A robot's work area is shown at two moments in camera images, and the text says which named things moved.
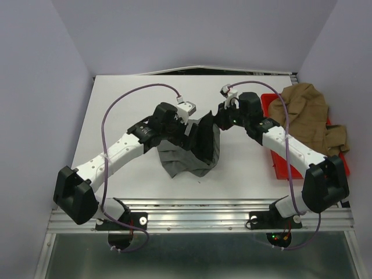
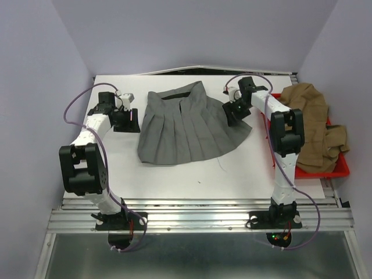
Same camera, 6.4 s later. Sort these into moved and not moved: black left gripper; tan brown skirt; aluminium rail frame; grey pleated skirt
Moved: black left gripper; grey pleated skirt
Not moved: tan brown skirt; aluminium rail frame
